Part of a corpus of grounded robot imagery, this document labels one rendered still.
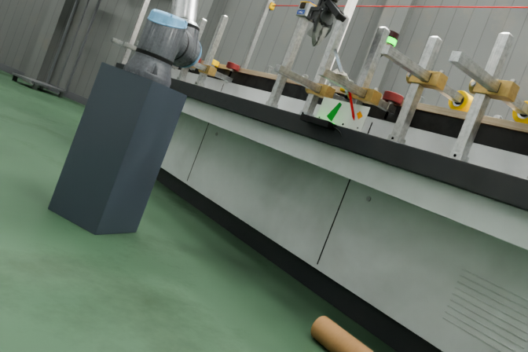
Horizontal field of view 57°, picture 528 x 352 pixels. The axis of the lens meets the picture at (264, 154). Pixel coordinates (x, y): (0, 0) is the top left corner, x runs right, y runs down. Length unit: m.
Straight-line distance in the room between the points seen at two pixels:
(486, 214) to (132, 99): 1.24
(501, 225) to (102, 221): 1.33
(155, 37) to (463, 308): 1.45
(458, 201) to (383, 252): 0.47
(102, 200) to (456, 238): 1.26
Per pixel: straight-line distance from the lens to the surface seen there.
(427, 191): 1.68
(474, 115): 1.66
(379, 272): 1.98
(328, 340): 1.62
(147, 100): 1.83
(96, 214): 1.90
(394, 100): 2.03
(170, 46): 1.94
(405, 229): 1.94
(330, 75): 1.78
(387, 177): 1.78
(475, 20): 6.83
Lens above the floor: 0.55
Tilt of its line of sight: 2 degrees down
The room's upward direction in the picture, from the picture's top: 21 degrees clockwise
